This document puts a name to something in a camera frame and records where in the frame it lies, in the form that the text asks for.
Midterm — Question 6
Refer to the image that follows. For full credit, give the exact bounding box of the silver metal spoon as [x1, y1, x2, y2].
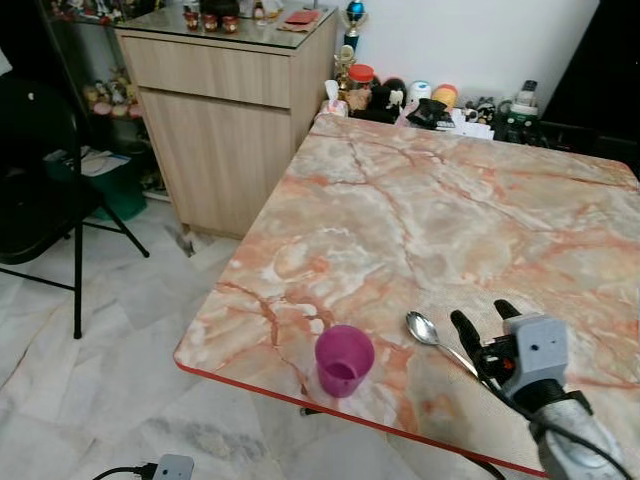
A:
[405, 311, 482, 380]

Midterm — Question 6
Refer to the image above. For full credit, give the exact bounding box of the marble pattern folding table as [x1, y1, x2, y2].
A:
[173, 112, 640, 479]

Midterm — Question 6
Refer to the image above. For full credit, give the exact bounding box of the purple plastic cup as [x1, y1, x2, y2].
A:
[314, 324, 377, 399]

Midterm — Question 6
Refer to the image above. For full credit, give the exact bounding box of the dark green flask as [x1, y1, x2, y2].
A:
[497, 80, 546, 143]

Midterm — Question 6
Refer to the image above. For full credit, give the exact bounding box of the black pouch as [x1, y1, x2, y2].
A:
[405, 97, 453, 129]

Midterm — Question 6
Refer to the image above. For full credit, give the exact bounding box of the orange-lidded container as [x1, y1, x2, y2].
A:
[432, 84, 460, 111]

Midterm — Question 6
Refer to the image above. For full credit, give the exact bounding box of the black tv cabinet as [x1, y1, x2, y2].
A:
[540, 0, 640, 166]

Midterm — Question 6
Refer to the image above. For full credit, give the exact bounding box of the red-lidded clear jar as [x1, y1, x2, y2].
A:
[346, 64, 376, 113]

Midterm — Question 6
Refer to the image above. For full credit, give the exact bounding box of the pink white tissue holder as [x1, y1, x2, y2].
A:
[322, 80, 349, 117]

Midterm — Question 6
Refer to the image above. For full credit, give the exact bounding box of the light wooden cabinet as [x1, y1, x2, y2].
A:
[114, 8, 342, 242]

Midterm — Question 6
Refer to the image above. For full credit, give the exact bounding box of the blue and gold trophy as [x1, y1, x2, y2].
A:
[343, 0, 367, 53]

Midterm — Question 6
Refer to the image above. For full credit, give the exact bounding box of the flat red box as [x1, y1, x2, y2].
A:
[278, 9, 323, 33]

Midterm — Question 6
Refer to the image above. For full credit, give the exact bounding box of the green storage box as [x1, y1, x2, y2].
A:
[85, 150, 149, 221]

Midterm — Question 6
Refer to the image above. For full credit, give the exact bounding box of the black folding chair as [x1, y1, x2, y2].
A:
[0, 72, 151, 341]

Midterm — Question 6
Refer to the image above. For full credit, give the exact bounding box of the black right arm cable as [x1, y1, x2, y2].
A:
[478, 350, 633, 480]

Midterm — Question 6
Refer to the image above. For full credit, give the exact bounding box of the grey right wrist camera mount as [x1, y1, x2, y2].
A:
[499, 314, 569, 401]

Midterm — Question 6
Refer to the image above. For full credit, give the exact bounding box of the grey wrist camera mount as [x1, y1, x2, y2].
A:
[150, 454, 196, 480]
[499, 314, 569, 401]

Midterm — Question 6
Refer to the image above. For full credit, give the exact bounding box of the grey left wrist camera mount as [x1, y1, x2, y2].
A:
[150, 454, 196, 480]

